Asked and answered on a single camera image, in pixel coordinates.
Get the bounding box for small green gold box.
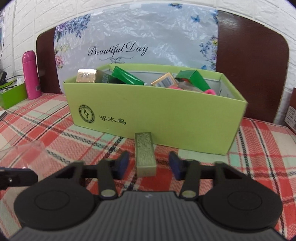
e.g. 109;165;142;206
135;133;157;177

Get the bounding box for green cardboard shoe box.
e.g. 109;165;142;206
63;64;247;155

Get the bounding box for dark brown wooden headboard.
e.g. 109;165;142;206
37;10;289;122

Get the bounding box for brown cardboard box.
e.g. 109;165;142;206
285;87;296;133

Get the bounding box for floral plastic bedding bag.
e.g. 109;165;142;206
53;2;218;83

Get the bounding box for black charger cables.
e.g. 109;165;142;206
0;71;25;85

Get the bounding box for clear plastic cup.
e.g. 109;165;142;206
1;141;51;180

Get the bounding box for pink thermos bottle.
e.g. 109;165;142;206
22;51;42;100

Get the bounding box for plaid bed sheet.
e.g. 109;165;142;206
1;94;295;239

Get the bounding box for green carton in box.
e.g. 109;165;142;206
111;66;144;86

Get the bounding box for gold end carton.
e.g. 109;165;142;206
76;69;124;84

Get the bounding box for small green tray box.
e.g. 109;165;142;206
0;80;28;109

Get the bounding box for tan barcode box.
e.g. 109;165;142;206
151;73;178;88

